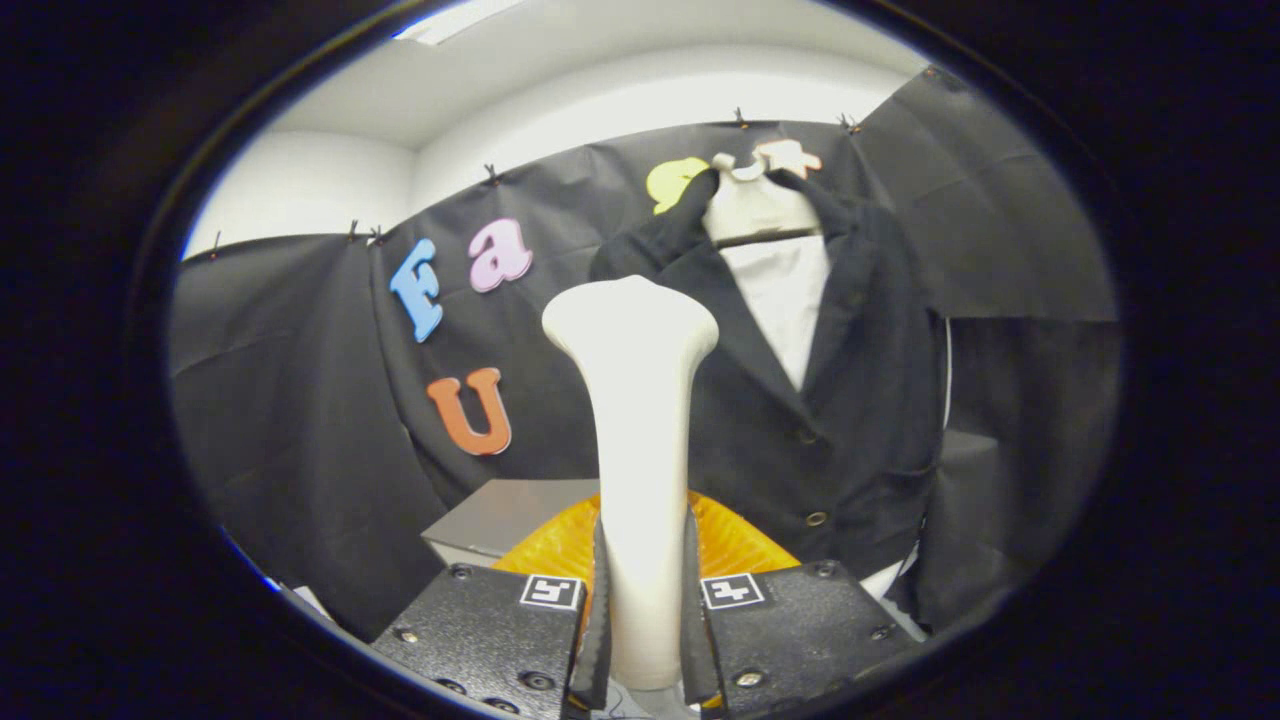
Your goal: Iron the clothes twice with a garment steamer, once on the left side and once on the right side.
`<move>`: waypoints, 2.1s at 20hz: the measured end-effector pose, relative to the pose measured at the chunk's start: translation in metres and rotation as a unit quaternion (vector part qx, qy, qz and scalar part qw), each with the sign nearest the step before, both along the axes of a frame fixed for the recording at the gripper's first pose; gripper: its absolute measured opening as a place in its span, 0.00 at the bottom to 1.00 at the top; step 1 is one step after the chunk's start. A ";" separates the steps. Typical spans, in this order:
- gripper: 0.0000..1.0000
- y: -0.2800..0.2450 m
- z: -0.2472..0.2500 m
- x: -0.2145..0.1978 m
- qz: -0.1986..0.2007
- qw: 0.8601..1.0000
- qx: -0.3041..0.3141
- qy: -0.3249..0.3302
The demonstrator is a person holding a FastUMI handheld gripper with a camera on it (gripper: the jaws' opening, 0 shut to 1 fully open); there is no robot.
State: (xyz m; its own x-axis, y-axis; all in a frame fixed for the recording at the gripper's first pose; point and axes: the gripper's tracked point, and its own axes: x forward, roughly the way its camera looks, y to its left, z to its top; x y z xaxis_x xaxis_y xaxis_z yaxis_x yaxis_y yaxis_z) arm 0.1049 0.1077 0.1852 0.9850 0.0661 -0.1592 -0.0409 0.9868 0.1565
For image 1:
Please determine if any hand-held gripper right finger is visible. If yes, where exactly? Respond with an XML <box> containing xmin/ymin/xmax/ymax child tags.
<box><xmin>682</xmin><ymin>490</ymin><xmax>926</xmax><ymax>716</ymax></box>

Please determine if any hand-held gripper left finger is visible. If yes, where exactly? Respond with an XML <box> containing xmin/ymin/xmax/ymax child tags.
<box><xmin>370</xmin><ymin>492</ymin><xmax>613</xmax><ymax>720</ymax></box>

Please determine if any white garment steamer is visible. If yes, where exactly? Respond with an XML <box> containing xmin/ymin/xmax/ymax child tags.
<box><xmin>541</xmin><ymin>275</ymin><xmax>721</xmax><ymax>693</ymax></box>

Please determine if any black blazer jacket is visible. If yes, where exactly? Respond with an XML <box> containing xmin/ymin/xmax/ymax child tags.
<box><xmin>588</xmin><ymin>165</ymin><xmax>946</xmax><ymax>581</ymax></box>

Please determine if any white shirt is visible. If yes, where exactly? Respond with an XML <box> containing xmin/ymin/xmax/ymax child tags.
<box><xmin>720</xmin><ymin>235</ymin><xmax>919</xmax><ymax>601</ymax></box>

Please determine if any black backdrop cloth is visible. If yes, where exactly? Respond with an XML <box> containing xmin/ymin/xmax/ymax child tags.
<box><xmin>168</xmin><ymin>65</ymin><xmax>1121</xmax><ymax>641</ymax></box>

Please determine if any white plastic hanger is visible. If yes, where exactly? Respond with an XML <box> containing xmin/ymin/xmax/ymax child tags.
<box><xmin>700</xmin><ymin>152</ymin><xmax>823</xmax><ymax>246</ymax></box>

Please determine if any row of black clips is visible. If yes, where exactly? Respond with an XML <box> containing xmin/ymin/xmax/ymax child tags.
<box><xmin>208</xmin><ymin>105</ymin><xmax>863</xmax><ymax>256</ymax></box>

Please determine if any ceiling light panel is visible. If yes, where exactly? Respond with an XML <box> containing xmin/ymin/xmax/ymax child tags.
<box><xmin>392</xmin><ymin>0</ymin><xmax>526</xmax><ymax>46</ymax></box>

